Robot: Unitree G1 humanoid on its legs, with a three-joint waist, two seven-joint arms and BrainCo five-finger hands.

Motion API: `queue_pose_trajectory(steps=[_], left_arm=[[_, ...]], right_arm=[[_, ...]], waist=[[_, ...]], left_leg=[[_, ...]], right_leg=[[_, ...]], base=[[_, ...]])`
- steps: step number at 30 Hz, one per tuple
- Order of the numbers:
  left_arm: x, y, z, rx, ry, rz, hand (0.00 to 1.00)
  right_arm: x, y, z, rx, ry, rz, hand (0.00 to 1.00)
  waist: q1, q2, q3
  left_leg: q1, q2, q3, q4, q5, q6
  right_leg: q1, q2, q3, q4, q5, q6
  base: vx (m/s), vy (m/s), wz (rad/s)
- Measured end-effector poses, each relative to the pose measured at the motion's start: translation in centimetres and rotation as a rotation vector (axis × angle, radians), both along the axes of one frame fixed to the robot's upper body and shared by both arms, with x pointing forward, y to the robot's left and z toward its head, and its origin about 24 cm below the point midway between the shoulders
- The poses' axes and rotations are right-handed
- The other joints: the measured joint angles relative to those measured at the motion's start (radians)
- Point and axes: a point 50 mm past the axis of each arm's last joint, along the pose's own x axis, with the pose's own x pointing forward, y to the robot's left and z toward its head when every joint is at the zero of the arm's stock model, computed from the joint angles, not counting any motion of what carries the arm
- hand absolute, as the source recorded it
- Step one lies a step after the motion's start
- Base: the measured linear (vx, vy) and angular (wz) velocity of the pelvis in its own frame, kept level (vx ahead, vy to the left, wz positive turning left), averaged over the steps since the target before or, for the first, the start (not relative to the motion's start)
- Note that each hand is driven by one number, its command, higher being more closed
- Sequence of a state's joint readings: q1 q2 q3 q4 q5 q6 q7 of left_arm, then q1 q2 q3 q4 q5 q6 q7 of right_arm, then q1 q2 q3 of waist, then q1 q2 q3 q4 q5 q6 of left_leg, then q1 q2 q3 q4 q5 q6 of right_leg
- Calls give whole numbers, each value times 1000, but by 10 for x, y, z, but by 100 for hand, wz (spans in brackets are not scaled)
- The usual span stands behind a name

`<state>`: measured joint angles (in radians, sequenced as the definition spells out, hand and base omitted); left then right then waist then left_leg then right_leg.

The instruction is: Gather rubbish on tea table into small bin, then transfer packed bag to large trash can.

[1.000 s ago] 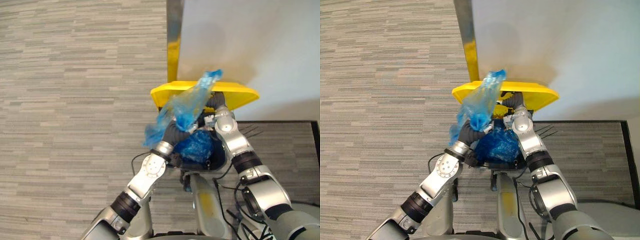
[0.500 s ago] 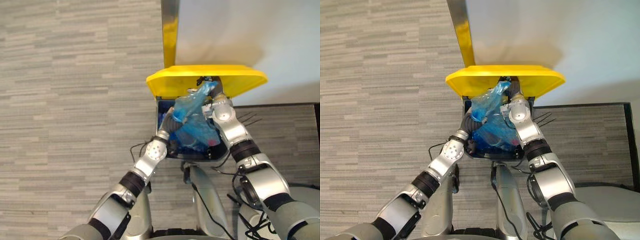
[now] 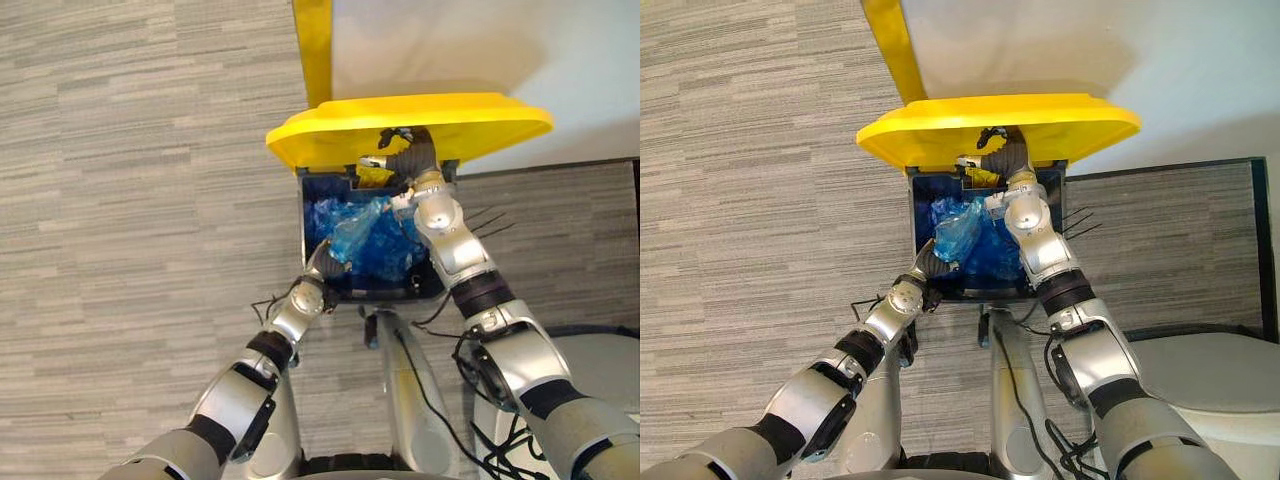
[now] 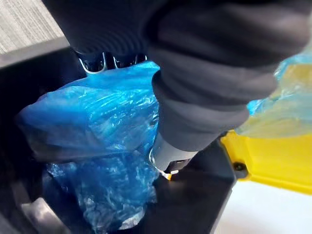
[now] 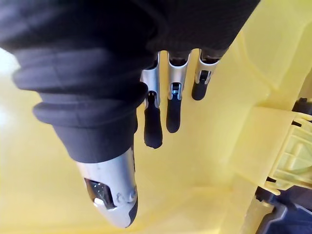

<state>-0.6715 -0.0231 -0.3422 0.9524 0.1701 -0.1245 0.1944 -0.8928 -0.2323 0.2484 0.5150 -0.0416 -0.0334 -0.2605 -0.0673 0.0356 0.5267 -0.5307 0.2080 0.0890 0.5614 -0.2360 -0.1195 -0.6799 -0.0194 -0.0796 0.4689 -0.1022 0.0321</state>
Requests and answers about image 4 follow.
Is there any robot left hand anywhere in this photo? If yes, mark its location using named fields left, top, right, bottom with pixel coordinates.
left=41, top=0, right=312, bottom=181

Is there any blue plastic rubbish bag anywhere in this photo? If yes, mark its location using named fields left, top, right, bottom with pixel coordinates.
left=15, top=60, right=161, bottom=231

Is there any translucent blue bin liner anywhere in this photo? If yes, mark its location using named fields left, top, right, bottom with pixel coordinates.
left=235, top=53, right=312, bottom=139

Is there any yellow trash can lid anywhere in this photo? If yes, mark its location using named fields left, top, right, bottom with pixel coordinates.
left=219, top=64, right=312, bottom=195

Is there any large black trash can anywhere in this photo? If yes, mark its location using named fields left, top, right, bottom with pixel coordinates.
left=0, top=46, right=249, bottom=234

